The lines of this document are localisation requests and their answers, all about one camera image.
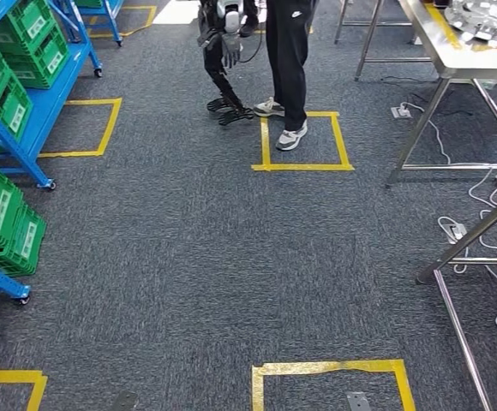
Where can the steel workbench table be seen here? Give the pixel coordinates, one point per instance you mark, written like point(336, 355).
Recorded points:
point(467, 235)

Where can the yellow floor tape outline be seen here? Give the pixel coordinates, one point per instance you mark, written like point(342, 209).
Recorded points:
point(17, 376)

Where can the white power strip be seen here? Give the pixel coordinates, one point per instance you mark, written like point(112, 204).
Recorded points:
point(400, 111)
point(454, 231)

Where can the person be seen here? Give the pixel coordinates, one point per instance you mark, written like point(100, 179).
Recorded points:
point(289, 57)
point(248, 25)

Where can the grey wheel hubcap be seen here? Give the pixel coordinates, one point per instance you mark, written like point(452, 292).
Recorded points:
point(484, 20)

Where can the standing humanoid robot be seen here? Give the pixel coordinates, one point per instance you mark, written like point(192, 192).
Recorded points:
point(218, 62)

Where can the yellow floor tape line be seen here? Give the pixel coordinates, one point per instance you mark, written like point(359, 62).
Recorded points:
point(106, 127)

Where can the white floor mat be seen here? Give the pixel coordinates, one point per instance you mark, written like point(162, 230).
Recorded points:
point(175, 12)

